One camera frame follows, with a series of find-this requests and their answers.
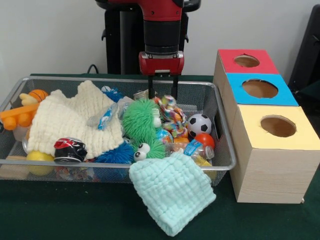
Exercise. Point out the small orange basketball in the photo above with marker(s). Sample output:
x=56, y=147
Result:
x=38, y=94

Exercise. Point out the green spiky rubber ball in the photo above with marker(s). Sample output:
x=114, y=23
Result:
x=141, y=120

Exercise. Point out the wooden box with three holes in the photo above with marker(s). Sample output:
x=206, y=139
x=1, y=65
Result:
x=272, y=175

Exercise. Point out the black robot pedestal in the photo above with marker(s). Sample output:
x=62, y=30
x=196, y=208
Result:
x=120, y=45

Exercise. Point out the green spiky ball with eyes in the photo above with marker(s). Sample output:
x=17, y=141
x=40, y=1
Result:
x=153, y=148

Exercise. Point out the orange plastic toy block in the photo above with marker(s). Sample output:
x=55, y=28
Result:
x=17, y=120

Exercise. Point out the shallow clear mesh bin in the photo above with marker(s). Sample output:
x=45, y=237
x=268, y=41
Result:
x=11, y=155

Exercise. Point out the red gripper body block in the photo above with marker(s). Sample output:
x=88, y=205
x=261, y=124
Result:
x=162, y=64

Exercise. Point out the black upright panel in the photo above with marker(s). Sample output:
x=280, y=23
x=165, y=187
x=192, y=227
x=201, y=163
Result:
x=311, y=37

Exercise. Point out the small soccer ball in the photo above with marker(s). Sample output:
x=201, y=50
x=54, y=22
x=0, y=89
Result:
x=199, y=124

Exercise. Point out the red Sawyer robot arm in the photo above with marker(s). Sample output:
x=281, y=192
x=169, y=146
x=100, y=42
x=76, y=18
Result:
x=162, y=32

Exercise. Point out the cream waffle cloth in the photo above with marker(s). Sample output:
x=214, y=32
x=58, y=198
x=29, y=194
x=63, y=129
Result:
x=67, y=120

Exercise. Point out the mint green waffle cloth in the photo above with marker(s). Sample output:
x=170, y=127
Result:
x=172, y=192

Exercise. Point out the multicolour polka dot cloth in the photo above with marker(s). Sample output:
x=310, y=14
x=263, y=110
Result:
x=172, y=115

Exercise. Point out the orange ball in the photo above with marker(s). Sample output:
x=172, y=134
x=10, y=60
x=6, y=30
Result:
x=205, y=140

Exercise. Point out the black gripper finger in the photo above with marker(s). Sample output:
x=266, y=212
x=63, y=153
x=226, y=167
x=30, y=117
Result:
x=151, y=86
x=175, y=86

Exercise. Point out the crushed black red can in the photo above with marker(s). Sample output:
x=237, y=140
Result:
x=70, y=150

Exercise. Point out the dark green table cloth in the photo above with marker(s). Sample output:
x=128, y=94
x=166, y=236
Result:
x=312, y=100
x=75, y=212

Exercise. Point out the blue spiky rubber ball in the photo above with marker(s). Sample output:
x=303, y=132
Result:
x=116, y=153

